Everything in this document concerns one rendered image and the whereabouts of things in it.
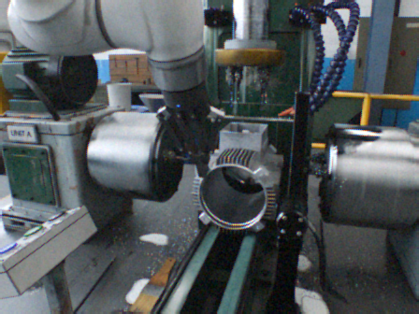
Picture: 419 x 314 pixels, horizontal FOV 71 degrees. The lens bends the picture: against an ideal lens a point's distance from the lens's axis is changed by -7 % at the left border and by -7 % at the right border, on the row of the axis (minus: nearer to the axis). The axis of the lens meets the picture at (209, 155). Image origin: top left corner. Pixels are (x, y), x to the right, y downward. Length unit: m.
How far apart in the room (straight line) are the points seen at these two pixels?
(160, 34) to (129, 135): 0.43
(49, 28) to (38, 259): 0.31
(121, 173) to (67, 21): 0.46
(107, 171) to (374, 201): 0.64
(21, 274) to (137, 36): 0.34
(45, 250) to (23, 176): 0.55
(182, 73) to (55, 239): 0.31
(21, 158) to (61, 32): 0.59
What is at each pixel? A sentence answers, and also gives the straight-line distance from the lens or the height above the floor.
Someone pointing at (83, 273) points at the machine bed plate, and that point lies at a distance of 0.88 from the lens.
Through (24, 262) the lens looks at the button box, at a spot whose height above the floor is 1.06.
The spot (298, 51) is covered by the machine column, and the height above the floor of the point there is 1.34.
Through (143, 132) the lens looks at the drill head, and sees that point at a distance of 0.81.
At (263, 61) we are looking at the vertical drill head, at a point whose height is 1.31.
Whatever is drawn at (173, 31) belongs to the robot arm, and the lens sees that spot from 0.43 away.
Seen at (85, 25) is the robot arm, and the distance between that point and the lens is 0.47.
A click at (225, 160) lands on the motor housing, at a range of 0.68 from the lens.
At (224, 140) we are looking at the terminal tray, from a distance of 0.75.
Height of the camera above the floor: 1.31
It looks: 17 degrees down
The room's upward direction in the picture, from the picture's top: straight up
